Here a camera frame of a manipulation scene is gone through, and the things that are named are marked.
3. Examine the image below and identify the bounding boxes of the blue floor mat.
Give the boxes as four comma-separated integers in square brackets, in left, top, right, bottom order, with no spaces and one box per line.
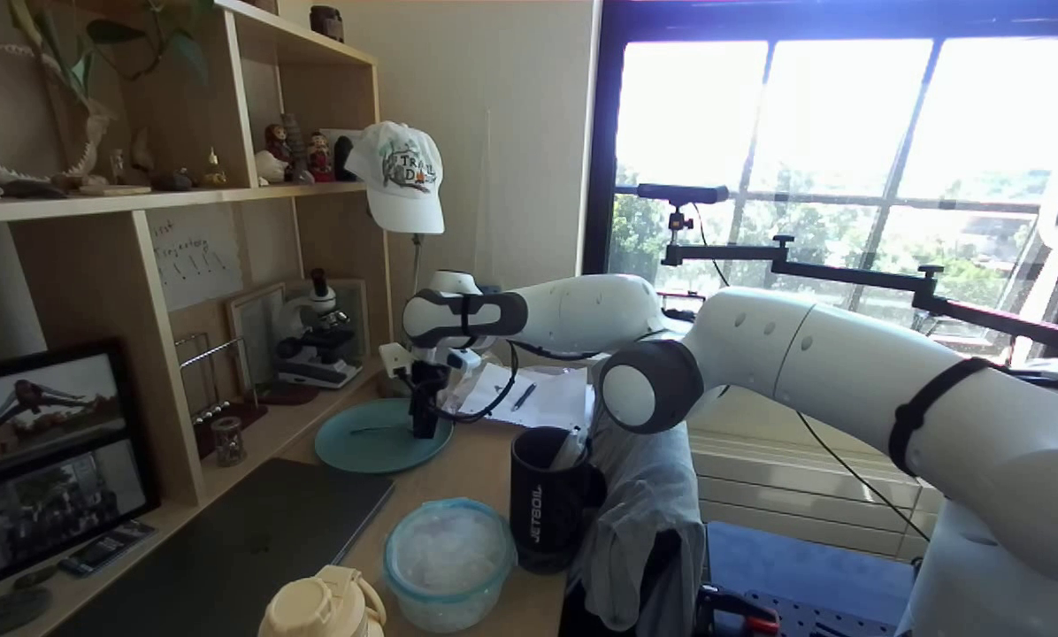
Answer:
[702,520,923,637]

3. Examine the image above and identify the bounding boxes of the handwritten paper sheet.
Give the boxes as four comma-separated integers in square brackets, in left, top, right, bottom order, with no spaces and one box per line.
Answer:
[150,209,249,310]

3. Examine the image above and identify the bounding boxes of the white printed baseball cap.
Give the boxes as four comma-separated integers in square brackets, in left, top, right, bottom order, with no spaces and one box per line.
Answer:
[347,118,451,238]

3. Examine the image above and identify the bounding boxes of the cream water bottle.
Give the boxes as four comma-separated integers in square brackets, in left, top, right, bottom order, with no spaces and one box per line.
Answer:
[255,564,394,637]

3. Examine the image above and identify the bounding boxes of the large black framed window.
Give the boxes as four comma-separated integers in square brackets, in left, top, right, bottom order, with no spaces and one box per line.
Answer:
[581,0,1058,371]

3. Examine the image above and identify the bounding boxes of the black figurine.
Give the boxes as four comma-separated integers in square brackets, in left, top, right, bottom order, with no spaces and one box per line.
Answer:
[328,135,360,184]

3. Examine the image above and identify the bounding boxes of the black stereo camera bar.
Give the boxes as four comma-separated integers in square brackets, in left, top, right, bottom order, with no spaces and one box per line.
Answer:
[614,177,733,209]

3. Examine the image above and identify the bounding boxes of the black white microscope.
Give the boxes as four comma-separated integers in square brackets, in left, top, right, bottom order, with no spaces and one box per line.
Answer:
[272,264,364,393]

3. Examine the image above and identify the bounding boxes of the grey cloth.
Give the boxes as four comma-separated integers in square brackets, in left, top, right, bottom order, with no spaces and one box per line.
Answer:
[560,402,714,637]

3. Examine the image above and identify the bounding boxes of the light wooden shelf unit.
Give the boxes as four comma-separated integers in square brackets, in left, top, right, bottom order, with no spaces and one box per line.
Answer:
[0,0,399,637]

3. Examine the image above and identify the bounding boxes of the small glass jar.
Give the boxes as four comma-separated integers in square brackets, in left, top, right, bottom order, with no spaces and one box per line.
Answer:
[206,414,249,466]

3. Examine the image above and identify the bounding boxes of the dark remote control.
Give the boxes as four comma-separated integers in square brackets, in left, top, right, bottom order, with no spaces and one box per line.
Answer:
[62,523,153,582]

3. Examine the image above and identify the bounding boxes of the teal green plate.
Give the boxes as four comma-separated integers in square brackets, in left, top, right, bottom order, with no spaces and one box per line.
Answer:
[313,398,457,479]

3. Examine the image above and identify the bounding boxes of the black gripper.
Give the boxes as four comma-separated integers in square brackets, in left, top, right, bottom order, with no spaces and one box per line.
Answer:
[407,347,484,444]

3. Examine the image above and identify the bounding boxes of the white paper sheets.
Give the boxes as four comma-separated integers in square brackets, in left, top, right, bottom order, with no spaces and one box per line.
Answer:
[436,356,602,440]

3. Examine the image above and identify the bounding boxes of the white low cabinet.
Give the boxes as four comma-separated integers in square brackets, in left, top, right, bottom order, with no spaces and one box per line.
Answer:
[680,381,945,559]

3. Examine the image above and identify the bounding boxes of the green trailing houseplant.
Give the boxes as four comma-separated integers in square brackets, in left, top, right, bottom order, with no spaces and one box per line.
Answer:
[8,0,221,184]

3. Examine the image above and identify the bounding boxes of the small dark jar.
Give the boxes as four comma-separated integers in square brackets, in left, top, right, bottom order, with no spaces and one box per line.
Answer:
[307,4,350,47]

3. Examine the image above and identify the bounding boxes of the red figurine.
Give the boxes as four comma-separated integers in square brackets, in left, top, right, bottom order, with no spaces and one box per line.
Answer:
[305,128,338,184]

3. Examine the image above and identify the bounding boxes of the black frame group photo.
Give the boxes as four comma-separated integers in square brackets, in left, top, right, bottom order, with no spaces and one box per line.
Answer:
[0,434,163,595]

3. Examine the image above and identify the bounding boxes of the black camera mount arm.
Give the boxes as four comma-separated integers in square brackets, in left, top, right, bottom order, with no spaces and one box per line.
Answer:
[661,204,1058,356]

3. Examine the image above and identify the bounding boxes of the black frame landscape photo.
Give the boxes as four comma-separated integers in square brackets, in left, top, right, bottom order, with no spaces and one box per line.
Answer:
[0,340,130,479]

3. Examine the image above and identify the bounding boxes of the black mug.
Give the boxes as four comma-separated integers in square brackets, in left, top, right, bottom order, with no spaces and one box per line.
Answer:
[507,425,614,576]

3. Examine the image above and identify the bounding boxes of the brown figurine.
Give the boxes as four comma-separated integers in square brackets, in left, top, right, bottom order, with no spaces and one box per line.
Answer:
[262,115,305,181]

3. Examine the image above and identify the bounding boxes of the clear container teal lid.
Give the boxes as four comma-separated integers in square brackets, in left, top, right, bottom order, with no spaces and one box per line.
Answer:
[379,491,522,637]

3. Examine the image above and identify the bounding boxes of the small brass figurine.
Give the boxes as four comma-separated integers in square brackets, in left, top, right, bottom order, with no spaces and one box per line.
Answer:
[195,146,234,191]

